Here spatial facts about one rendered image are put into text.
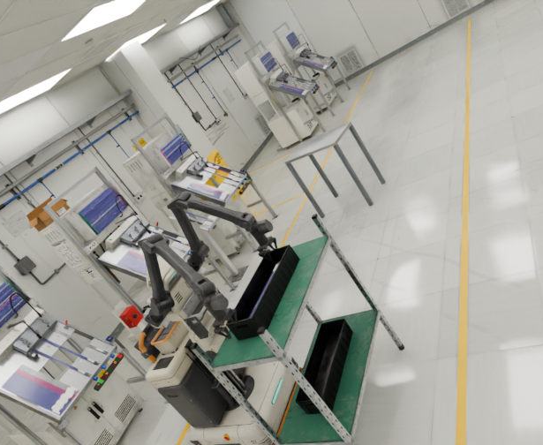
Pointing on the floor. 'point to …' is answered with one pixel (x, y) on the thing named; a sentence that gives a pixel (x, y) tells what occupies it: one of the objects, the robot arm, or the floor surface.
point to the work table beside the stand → (339, 156)
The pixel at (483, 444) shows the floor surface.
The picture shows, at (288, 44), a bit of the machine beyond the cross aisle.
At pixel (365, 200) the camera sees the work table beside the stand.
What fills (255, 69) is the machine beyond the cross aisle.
